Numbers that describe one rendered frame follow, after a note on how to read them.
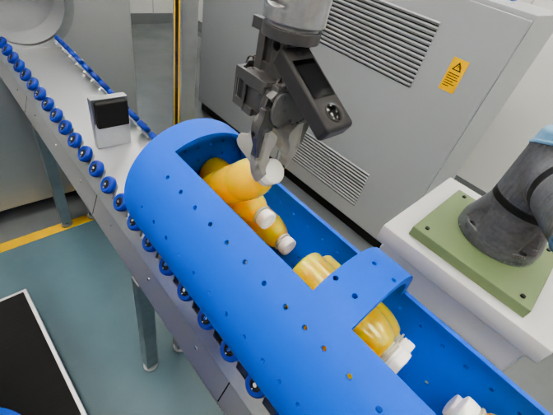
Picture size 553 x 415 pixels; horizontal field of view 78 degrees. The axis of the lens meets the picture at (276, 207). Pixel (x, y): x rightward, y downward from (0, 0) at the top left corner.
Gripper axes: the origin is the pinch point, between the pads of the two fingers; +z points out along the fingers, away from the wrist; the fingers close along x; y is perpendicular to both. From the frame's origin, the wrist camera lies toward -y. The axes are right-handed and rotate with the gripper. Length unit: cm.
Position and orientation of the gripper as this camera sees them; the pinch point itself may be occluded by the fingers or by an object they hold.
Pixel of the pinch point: (271, 172)
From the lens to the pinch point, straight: 52.3
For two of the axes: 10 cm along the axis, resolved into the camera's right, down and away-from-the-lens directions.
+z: -2.0, 7.4, 6.4
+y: -6.6, -5.9, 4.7
